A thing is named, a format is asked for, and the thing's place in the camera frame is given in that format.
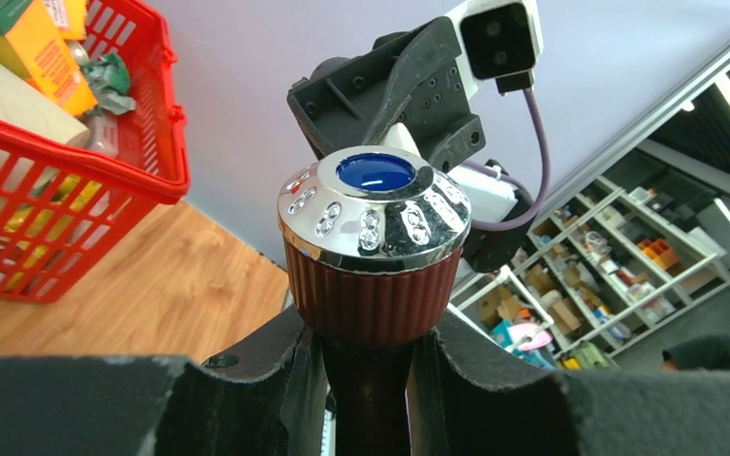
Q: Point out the brown paper roll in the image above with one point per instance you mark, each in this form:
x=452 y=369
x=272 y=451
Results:
x=25 y=107

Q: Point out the white pipe elbow fitting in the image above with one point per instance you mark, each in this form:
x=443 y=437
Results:
x=399 y=137

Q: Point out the background storage shelf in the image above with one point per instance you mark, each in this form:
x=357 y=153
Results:
x=627 y=255

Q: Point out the brown water faucet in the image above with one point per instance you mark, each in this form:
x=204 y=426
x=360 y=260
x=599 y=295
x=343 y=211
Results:
x=372 y=237

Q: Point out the orange packet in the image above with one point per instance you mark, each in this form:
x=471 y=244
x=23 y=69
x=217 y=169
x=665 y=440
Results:
x=69 y=16

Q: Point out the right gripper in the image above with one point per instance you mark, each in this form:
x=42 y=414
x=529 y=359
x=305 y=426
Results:
x=408 y=78

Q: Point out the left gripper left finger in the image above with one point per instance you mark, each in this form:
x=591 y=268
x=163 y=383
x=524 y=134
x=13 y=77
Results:
x=263 y=396

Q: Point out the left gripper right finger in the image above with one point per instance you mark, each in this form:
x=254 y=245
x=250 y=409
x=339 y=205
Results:
x=470 y=397

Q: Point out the orange green sponge box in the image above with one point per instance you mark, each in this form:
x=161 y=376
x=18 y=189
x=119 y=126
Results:
x=32 y=48

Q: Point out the red plastic basket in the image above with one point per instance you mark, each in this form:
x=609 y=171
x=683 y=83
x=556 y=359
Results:
x=62 y=208

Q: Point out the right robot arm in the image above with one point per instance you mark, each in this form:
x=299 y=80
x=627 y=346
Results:
x=500 y=211

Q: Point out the green plastic packet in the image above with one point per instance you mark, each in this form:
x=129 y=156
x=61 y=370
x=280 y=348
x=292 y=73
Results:
x=109 y=81

